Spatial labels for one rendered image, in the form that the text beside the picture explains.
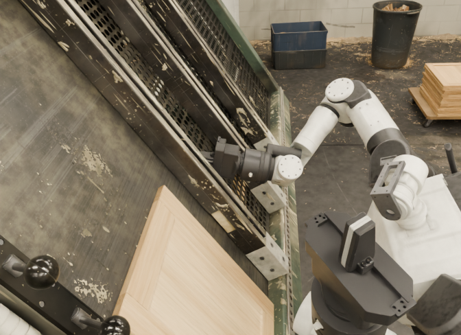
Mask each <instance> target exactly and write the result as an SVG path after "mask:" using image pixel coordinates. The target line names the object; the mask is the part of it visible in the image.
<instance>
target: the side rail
mask: <svg viewBox="0 0 461 335"><path fill-rule="evenodd" d="M206 2H207V3H208V5H209V6H210V8H211V9H212V11H213V12H214V13H215V15H216V17H217V18H218V19H219V20H220V22H221V24H222V25H223V26H224V28H225V30H226V31H227V32H228V34H229V35H230V37H231V38H232V40H233V41H234V43H235V44H236V46H237V47H238V48H239V50H240V52H241V53H242V54H243V55H244V57H245V59H246V60H247V61H248V63H249V65H250V66H251V67H252V69H253V70H254V72H255V73H256V75H257V76H258V78H259V79H260V81H261V82H262V83H263V85H264V87H265V88H266V89H267V90H268V92H269V94H272V93H273V92H275V91H278V84H277V83H276V81H275V79H274V78H273V77H272V75H271V73H270V72H269V71H268V69H267V67H266V66H265V65H264V63H263V61H262V60H261V59H260V57H259V55H258V54H257V52H256V51H255V49H254V48H253V46H252V45H251V44H250V42H249V41H248V39H247V38H246V36H245V35H244V33H243V32H242V30H241V29H240V27H239V26H238V24H237V23H236V21H235V20H234V18H233V17H232V15H231V14H230V12H229V11H228V9H227V8H226V6H225V5H224V3H223V2H222V0H206Z"/></svg>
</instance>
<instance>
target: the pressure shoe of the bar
mask: <svg viewBox="0 0 461 335"><path fill-rule="evenodd" d="M211 215H212V216H213V217H214V218H215V219H216V220H217V221H218V222H219V224H220V225H221V226H222V227H223V228H224V230H225V231H226V232H227V233H229V232H231V231H234V230H235V227H234V226H233V225H232V224H231V223H230V222H229V221H228V220H227V219H226V217H225V216H224V215H223V214H222V212H221V211H220V210H218V211H216V212H214V213H212V214H211Z"/></svg>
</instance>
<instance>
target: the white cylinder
mask: <svg viewBox="0 0 461 335"><path fill-rule="evenodd" d="M0 335H42V334H41V333H40V332H39V331H38V330H37V329H35V328H34V327H32V326H31V325H30V324H28V323H27V322H26V321H24V320H23V319H22V318H20V317H19V316H17V315H16V314H15V313H13V312H12V311H11V310H9V309H8V308H6V307H5V306H4V305H2V304H1V303H0Z"/></svg>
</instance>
